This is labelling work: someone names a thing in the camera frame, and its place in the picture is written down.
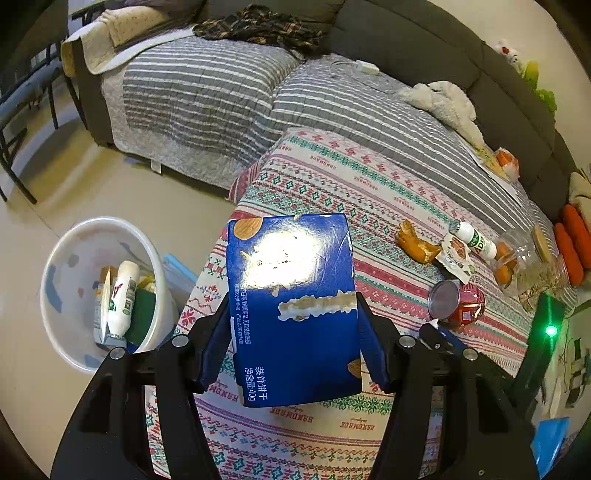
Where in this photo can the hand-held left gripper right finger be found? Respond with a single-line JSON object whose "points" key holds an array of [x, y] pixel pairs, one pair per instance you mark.
{"points": [[376, 355]]}

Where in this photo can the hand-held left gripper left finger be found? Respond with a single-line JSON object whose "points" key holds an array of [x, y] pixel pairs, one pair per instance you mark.
{"points": [[212, 355]]}

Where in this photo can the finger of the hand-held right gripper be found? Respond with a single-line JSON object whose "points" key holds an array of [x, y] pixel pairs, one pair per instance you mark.
{"points": [[445, 341]]}

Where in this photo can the crushed red can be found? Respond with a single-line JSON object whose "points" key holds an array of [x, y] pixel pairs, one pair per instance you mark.
{"points": [[466, 307]]}

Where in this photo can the green yellow sponge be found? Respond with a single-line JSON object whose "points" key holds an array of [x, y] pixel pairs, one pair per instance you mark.
{"points": [[143, 318]]}

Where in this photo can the blue biscuit box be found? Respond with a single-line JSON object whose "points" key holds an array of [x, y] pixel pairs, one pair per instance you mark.
{"points": [[295, 314]]}

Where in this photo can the large white plastic bottle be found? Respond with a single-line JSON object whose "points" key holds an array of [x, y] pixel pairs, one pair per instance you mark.
{"points": [[122, 300]]}

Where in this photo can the white plastic waste bin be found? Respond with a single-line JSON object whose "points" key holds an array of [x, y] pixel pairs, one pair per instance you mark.
{"points": [[78, 258]]}

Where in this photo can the clear plastic biscuit jar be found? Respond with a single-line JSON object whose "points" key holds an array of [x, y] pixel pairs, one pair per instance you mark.
{"points": [[549, 281]]}

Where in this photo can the blue plastic chair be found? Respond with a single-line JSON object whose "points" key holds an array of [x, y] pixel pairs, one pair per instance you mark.
{"points": [[551, 438]]}

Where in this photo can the crumpled foil wrapper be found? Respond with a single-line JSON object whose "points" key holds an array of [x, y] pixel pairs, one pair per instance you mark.
{"points": [[455, 256]]}

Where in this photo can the light blue plastic item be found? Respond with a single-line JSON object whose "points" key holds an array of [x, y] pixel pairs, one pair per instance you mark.
{"points": [[178, 272]]}

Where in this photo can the orange fruit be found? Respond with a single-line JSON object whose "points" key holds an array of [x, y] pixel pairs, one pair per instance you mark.
{"points": [[503, 251], [505, 273]]}

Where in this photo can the orange snack wrapper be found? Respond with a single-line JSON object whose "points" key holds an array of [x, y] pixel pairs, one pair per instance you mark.
{"points": [[415, 242]]}

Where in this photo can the small white green-label bottle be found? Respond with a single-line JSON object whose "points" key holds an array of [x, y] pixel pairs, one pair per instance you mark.
{"points": [[475, 240]]}

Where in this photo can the orange carrot plush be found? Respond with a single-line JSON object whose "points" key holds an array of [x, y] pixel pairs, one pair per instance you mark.
{"points": [[568, 254]]}

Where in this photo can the orange cushion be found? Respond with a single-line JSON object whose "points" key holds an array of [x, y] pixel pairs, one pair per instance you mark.
{"points": [[576, 230]]}

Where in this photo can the patterned tablecloth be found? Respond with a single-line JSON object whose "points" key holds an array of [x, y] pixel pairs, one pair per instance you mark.
{"points": [[351, 194]]}

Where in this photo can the beige fleece blanket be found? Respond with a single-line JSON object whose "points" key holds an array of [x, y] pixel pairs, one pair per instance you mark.
{"points": [[581, 187]]}

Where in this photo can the orange snack bag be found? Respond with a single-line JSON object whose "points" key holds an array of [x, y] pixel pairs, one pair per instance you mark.
{"points": [[507, 161]]}

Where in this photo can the yellow magazine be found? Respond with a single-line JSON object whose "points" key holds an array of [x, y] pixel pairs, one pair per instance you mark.
{"points": [[485, 154]]}

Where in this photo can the green plush toy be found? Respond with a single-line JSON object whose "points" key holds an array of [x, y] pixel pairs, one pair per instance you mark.
{"points": [[547, 99]]}

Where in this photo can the grey striped blanket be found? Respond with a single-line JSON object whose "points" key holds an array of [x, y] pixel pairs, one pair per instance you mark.
{"points": [[194, 92]]}

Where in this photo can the yellow-green plush toy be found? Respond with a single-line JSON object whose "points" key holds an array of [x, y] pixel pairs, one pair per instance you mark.
{"points": [[531, 74]]}

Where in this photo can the white charger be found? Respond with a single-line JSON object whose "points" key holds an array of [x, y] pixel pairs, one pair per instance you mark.
{"points": [[367, 67]]}

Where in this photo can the small white plush toy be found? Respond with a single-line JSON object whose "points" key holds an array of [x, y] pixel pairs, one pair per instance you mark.
{"points": [[507, 53]]}

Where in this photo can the grey sofa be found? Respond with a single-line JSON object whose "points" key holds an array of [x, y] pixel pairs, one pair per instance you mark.
{"points": [[415, 41]]}

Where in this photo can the dark metal chair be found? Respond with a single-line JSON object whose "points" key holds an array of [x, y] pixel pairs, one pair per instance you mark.
{"points": [[25, 92]]}

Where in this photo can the dark plaid cloth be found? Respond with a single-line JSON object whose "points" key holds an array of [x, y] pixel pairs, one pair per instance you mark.
{"points": [[258, 27]]}

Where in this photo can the beige quilt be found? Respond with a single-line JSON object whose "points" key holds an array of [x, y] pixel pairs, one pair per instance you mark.
{"points": [[129, 27]]}

